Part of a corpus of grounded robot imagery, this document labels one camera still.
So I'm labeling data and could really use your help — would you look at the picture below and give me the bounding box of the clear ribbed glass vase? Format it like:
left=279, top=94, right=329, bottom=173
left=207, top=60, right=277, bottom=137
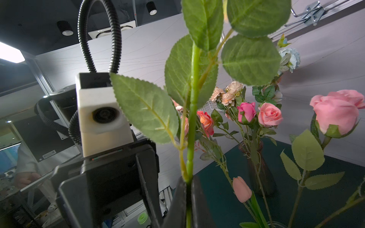
left=268, top=221, right=287, bottom=228

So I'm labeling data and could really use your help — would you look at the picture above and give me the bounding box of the aluminium crossbar rail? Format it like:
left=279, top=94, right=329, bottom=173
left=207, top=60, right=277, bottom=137
left=269, top=1, right=365, bottom=41

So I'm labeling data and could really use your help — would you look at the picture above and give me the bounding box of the pink tulip stem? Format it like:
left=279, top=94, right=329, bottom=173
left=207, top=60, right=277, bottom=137
left=232, top=176, right=269, bottom=228

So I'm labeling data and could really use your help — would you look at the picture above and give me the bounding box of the peach cream rose stem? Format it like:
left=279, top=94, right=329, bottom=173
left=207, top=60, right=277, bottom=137
left=280, top=90, right=365, bottom=228

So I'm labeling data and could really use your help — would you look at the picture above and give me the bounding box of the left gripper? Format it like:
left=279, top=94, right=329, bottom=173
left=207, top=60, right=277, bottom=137
left=51, top=139, right=163, bottom=228

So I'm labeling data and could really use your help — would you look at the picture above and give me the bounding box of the metal hook clamp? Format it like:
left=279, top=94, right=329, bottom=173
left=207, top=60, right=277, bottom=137
left=283, top=0, right=351, bottom=28

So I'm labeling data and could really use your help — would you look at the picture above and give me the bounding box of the ceiling spot light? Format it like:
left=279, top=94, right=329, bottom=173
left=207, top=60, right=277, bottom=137
left=57, top=21, right=74, bottom=37
left=146, top=2, right=157, bottom=16

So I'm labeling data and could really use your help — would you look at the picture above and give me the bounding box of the person in white shirt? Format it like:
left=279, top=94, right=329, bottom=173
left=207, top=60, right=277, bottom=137
left=14, top=142, right=58, bottom=206

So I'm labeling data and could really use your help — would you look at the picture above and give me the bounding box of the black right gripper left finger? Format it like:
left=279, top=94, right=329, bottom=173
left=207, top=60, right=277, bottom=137
left=162, top=177, right=187, bottom=228

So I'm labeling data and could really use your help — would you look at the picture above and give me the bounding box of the red pink rose stem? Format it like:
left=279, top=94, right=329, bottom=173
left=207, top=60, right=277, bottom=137
left=110, top=1, right=291, bottom=228

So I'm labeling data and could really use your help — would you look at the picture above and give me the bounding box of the dark red glass vase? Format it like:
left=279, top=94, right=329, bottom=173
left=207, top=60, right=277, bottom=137
left=248, top=141, right=277, bottom=197

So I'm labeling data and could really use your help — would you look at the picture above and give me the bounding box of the large pink rose stem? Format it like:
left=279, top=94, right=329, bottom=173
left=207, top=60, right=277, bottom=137
left=172, top=100, right=228, bottom=181

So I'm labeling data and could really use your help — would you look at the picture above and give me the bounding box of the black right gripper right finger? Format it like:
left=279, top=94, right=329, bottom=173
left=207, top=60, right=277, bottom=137
left=191, top=176, right=217, bottom=228

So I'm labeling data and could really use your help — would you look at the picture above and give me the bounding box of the peach pink peony spray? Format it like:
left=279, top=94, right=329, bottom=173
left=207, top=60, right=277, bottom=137
left=210, top=81, right=245, bottom=106

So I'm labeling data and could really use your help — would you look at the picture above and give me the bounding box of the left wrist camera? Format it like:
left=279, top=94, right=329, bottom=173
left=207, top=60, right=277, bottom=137
left=76, top=73, right=134, bottom=157

